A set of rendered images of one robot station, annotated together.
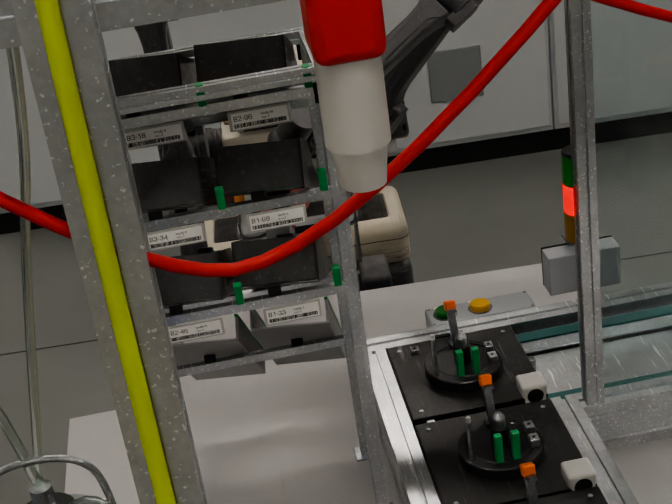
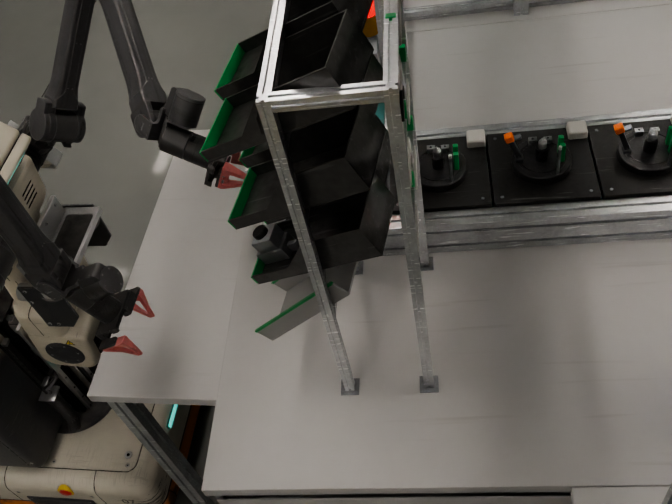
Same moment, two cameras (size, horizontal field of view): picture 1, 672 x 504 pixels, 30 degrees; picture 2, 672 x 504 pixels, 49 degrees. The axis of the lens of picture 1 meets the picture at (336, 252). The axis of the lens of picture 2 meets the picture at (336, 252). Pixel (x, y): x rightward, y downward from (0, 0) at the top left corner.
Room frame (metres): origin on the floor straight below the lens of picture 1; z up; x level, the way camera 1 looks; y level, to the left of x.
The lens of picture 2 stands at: (1.51, 1.07, 2.26)
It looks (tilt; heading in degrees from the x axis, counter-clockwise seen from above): 50 degrees down; 289
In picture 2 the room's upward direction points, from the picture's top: 14 degrees counter-clockwise
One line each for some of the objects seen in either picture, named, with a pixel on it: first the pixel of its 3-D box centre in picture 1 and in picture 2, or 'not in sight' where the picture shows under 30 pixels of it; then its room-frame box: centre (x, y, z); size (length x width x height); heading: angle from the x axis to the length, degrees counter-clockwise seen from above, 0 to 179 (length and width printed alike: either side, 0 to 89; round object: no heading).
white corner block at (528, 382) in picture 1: (531, 388); not in sight; (1.80, -0.30, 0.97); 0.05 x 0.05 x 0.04; 5
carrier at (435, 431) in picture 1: (500, 431); (437, 159); (1.64, -0.22, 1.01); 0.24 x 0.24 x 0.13; 5
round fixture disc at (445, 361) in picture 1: (463, 365); not in sight; (1.89, -0.20, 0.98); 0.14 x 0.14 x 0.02
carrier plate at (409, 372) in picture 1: (464, 374); not in sight; (1.89, -0.20, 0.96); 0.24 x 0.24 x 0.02; 5
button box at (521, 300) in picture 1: (481, 320); not in sight; (2.11, -0.26, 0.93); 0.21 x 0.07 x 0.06; 95
